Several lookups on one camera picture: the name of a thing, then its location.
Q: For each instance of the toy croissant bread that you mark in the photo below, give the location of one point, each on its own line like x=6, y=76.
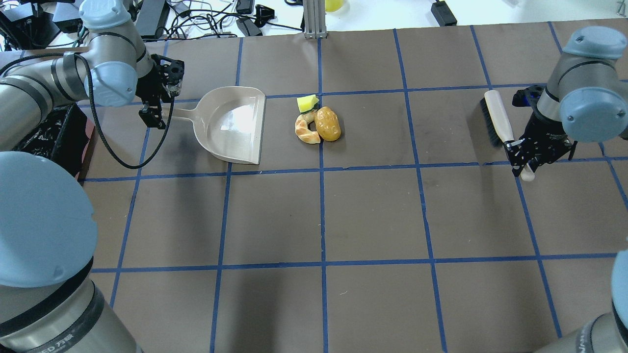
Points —
x=302, y=130

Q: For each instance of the yellow-brown toy potato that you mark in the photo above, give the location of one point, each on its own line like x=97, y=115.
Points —
x=327, y=124

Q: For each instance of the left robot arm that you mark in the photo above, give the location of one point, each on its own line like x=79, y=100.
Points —
x=49, y=302

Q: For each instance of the beige plastic dustpan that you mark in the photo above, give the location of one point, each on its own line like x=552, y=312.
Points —
x=228, y=122

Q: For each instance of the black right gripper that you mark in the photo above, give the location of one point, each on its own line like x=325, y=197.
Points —
x=540, y=134

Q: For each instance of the yellow-green toy food piece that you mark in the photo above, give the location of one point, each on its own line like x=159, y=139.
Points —
x=307, y=103

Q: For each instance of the black lined trash bin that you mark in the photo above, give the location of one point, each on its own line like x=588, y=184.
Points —
x=61, y=137

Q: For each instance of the black power adapter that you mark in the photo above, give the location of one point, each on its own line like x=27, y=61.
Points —
x=443, y=14

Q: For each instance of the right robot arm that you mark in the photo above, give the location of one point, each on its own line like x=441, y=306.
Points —
x=583, y=101

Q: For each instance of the aluminium frame post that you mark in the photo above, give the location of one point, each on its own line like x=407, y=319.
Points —
x=314, y=19

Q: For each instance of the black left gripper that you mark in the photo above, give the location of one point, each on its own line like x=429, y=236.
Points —
x=148, y=87

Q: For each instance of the white hand brush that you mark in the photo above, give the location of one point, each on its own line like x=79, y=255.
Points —
x=501, y=135

